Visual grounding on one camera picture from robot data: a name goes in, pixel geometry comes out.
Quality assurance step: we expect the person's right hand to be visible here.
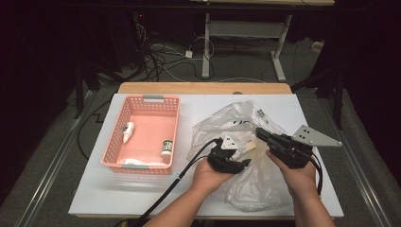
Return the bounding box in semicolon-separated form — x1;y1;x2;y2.
265;149;318;197

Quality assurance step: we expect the wooden table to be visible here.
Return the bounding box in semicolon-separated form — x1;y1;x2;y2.
117;81;292;96

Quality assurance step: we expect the beige white tube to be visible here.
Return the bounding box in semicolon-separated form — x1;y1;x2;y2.
237;140;258;154

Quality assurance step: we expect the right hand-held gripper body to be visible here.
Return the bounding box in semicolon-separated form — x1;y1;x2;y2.
268;125;343;169

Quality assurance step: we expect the grey metal desk frame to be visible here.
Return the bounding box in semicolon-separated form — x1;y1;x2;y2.
188;0;336;82

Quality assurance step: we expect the clear plastic bag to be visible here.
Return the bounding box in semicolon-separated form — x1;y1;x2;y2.
186;99;296;213

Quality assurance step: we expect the thin black floor cable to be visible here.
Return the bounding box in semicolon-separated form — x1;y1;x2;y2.
77;99;112;161

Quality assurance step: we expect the person's left hand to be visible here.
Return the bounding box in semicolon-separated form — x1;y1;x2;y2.
192;157;240;195

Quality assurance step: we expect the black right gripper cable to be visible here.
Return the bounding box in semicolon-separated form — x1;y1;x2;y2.
310;154;324;197

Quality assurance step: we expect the white packet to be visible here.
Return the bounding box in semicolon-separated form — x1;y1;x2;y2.
117;157;165;166

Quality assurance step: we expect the tangle of floor cables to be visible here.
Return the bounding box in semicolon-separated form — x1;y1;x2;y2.
135;25;216;83

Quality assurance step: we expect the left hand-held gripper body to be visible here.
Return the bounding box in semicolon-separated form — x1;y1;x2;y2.
206;134;244;175

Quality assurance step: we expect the white board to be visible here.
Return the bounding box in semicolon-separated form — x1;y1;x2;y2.
68;93;344;218

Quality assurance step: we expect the black metal stand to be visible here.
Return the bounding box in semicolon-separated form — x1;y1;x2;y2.
291;67;345;131
74;62;105;120

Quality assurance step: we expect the green and white jar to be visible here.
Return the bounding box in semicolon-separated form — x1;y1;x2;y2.
160;140;174;160

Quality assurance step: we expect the pink perforated plastic basket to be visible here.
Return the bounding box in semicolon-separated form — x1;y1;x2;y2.
100;94;182;175

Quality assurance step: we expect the metal floor rail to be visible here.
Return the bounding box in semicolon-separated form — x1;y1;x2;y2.
15;91;97;227
316;97;393;227

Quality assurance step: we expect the white dropper bottle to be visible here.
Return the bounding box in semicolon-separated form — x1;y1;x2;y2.
122;121;136;145

